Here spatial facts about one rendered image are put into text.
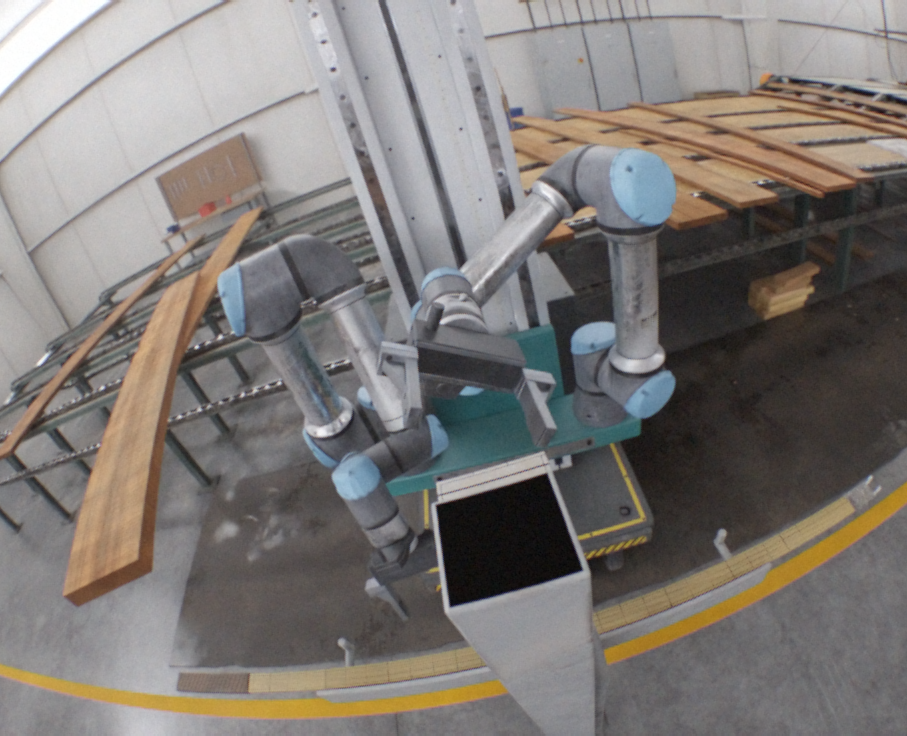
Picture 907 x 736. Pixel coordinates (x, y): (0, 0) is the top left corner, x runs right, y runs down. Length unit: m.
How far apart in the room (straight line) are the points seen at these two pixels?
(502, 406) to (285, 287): 0.67
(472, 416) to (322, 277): 0.61
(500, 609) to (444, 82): 0.93
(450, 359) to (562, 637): 0.34
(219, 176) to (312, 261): 7.34
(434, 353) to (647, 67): 7.88
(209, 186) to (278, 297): 7.43
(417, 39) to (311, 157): 6.91
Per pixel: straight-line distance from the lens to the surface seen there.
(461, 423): 1.21
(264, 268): 0.77
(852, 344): 2.77
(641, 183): 0.72
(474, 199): 1.02
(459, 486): 0.29
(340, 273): 0.78
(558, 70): 7.53
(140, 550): 1.07
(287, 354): 0.85
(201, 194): 8.25
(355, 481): 0.73
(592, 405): 1.09
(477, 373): 0.51
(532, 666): 0.28
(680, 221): 1.67
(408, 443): 0.84
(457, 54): 0.95
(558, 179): 0.82
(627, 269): 0.79
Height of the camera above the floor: 1.47
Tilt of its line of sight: 34 degrees down
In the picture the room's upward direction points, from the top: 19 degrees counter-clockwise
